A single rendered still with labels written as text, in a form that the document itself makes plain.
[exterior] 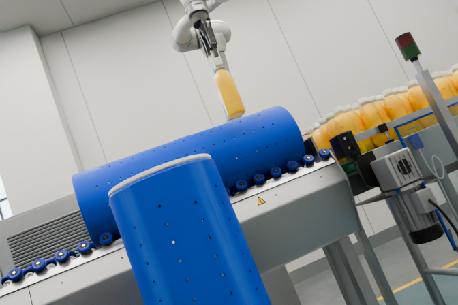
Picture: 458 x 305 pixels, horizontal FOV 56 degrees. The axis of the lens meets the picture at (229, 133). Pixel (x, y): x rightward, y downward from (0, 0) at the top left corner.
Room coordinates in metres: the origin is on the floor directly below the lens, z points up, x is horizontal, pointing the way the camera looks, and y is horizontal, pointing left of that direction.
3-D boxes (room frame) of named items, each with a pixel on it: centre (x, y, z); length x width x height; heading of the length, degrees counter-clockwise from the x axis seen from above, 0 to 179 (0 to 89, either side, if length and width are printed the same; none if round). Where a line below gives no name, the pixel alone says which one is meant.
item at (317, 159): (1.86, -0.29, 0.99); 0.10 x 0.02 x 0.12; 17
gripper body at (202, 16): (1.60, -0.07, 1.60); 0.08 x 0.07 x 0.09; 18
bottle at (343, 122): (1.76, -0.45, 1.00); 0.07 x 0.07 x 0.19
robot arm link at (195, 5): (1.60, -0.07, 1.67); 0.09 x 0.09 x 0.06
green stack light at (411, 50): (1.62, -0.77, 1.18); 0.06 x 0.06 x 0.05
